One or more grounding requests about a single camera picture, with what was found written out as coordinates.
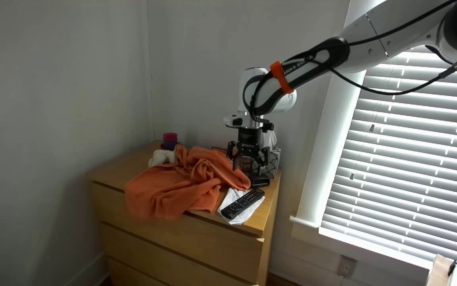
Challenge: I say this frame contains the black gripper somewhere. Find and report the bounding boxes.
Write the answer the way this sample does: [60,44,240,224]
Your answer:
[229,125,275,179]

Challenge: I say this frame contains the black TV remote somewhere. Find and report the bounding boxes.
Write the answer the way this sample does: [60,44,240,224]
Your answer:
[219,187,268,222]

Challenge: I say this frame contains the white paper towel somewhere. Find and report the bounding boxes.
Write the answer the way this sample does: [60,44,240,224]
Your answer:
[216,184,267,227]

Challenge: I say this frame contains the orange towel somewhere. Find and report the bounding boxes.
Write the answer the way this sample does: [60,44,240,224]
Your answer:
[122,144,252,221]

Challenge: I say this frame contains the small black button device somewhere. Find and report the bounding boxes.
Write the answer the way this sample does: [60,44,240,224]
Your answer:
[249,176,271,189]

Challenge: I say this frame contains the dark red candle jar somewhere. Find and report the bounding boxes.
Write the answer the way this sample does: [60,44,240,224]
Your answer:
[162,132,183,152]

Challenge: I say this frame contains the small white soft object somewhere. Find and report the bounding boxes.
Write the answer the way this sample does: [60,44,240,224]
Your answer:
[148,148,178,168]

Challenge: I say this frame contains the light wooden dresser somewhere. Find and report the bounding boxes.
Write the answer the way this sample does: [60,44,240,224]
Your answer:
[87,143,282,286]

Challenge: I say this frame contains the large white window blinds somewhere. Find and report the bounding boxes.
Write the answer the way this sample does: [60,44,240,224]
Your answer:
[321,44,457,273]

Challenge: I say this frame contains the brown cardboard box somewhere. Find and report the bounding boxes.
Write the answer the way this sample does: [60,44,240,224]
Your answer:
[427,253,457,286]

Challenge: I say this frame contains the white window frame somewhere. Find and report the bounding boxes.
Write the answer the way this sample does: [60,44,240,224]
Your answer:
[289,0,432,273]

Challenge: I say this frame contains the orange cable strap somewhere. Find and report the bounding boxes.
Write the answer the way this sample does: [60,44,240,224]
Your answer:
[268,59,297,97]

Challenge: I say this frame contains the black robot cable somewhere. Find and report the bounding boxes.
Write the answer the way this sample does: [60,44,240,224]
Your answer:
[241,0,457,119]

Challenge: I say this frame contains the white wall outlet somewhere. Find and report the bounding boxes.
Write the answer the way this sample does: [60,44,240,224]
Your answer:
[336,254,359,280]

